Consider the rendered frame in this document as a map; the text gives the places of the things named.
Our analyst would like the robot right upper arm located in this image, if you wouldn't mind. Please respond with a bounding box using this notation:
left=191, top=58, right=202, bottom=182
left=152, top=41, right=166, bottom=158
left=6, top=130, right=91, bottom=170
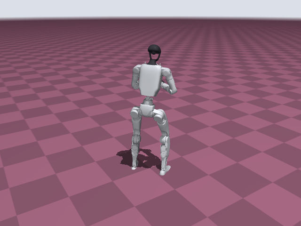
left=161, top=67, right=177, bottom=95

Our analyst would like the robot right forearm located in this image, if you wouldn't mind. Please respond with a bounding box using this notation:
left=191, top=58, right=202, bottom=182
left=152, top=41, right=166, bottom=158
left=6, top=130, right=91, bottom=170
left=161, top=82, right=170, bottom=92

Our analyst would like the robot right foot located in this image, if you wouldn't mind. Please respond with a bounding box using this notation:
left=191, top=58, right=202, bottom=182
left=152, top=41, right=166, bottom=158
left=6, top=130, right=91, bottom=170
left=159, top=165, right=171, bottom=175

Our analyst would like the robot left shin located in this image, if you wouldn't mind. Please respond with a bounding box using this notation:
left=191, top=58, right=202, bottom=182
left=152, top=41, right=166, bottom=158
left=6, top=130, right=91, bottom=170
left=131, top=135, right=140, bottom=167

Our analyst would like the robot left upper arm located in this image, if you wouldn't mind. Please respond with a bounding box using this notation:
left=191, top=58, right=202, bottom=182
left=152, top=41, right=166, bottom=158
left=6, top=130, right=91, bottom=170
left=131, top=65, right=141, bottom=89

